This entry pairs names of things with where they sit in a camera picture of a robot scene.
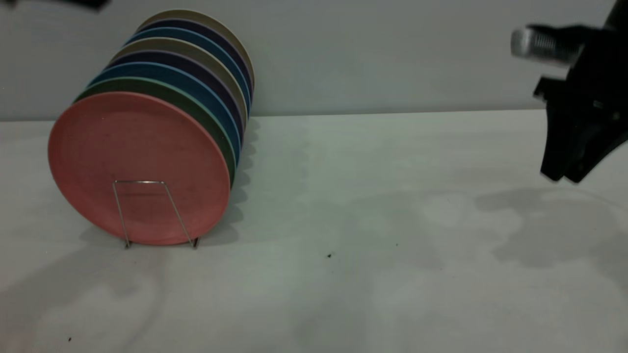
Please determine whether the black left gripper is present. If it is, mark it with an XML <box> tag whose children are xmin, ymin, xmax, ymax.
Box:
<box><xmin>0</xmin><ymin>0</ymin><xmax>109</xmax><ymax>10</ymax></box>

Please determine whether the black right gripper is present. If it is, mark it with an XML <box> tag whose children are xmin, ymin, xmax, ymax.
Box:
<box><xmin>527</xmin><ymin>20</ymin><xmax>628</xmax><ymax>185</ymax></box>

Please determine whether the pink plate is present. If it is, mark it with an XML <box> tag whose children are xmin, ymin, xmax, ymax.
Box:
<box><xmin>48</xmin><ymin>92</ymin><xmax>231</xmax><ymax>246</ymax></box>

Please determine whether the beige plate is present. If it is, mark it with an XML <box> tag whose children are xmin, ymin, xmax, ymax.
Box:
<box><xmin>110</xmin><ymin>38</ymin><xmax>248</xmax><ymax>129</ymax></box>
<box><xmin>137</xmin><ymin>10</ymin><xmax>256</xmax><ymax>91</ymax></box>

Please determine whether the green plate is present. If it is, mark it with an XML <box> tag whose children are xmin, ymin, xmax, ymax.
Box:
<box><xmin>75</xmin><ymin>77</ymin><xmax>237</xmax><ymax>187</ymax></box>

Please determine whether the dark purple plate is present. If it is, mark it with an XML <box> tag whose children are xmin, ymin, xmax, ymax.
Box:
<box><xmin>137</xmin><ymin>19</ymin><xmax>254</xmax><ymax>99</ymax></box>
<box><xmin>107</xmin><ymin>50</ymin><xmax>245</xmax><ymax>145</ymax></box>

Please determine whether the blue plate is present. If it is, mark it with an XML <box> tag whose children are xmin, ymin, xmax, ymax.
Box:
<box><xmin>90</xmin><ymin>62</ymin><xmax>242</xmax><ymax>165</ymax></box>
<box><xmin>127</xmin><ymin>27</ymin><xmax>252</xmax><ymax>116</ymax></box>

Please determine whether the silver ribbed cylinder connector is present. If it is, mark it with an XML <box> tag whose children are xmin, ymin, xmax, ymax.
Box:
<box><xmin>510</xmin><ymin>27</ymin><xmax>585</xmax><ymax>65</ymax></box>

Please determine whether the metal wire plate rack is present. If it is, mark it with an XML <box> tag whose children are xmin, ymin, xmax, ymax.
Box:
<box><xmin>113</xmin><ymin>180</ymin><xmax>199</xmax><ymax>249</ymax></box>

